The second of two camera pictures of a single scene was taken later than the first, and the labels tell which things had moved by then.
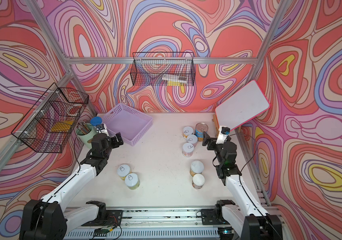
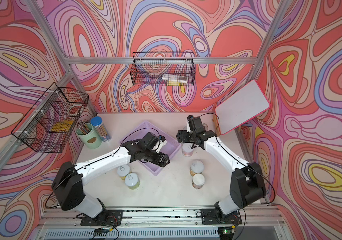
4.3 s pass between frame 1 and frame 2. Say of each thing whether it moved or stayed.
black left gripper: moved
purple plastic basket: moved
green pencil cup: stayed
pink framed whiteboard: stayed
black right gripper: moved
